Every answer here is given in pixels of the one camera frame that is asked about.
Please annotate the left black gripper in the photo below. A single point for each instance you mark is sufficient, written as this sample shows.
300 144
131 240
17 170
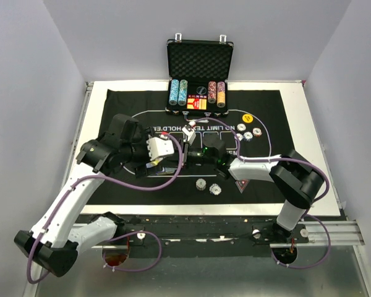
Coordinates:
140 168

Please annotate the blue white chip stack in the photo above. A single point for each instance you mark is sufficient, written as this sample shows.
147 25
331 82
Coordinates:
215 189

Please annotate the triangular dealer button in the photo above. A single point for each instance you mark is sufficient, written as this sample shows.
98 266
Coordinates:
242 184

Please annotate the yellow round blind button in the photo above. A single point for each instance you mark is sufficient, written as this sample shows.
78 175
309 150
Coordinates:
247 118

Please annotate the red white chip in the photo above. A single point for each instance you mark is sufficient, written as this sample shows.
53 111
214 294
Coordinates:
257 132

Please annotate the grey white chip stack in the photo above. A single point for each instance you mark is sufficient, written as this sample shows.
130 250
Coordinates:
200 184

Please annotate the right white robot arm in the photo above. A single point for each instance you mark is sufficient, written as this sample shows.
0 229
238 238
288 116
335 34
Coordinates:
300 182

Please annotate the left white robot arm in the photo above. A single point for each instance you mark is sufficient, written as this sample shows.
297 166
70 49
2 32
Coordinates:
124 140

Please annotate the red card deck in case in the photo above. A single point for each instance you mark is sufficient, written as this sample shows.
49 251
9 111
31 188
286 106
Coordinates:
196 102

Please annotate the black poker table mat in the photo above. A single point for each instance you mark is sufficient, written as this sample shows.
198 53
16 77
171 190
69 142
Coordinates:
269 115

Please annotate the white table board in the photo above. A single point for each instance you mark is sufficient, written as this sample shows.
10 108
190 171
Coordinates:
300 123

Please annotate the teal grey chip row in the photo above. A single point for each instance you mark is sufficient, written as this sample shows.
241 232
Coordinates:
182 95

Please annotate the red purple chip row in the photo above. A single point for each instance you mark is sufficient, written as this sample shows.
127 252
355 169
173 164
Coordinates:
212 92

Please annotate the orange chip row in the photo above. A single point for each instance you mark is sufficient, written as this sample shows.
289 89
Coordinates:
221 95

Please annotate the light blue chip row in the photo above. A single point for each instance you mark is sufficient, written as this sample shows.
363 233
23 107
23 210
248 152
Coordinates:
173 92

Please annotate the black aluminium chip case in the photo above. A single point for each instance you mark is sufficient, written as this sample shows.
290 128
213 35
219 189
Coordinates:
199 62

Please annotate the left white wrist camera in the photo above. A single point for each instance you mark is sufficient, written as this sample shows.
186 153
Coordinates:
159 148

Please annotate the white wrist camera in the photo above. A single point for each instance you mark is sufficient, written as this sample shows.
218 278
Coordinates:
189 134
159 148

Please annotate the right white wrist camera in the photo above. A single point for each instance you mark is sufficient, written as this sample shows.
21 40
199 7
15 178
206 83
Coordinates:
189 134

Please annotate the aluminium mounting rail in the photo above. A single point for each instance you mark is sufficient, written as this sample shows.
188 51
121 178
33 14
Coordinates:
327 232

